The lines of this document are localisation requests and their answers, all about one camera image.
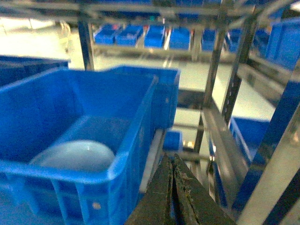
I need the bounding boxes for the light blue round tray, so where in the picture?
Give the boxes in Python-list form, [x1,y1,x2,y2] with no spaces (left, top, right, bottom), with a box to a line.
[30,140,115,172]

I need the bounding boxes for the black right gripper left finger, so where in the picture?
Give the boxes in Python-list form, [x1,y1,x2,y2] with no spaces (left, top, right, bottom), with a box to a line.
[126,155,173,225]

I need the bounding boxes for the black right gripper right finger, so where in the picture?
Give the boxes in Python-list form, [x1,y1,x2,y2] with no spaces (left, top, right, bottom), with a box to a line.
[172,154,236,225]

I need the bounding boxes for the steel flow rack shelf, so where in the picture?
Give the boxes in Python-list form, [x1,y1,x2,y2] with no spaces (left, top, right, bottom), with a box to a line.
[0,0,300,225]

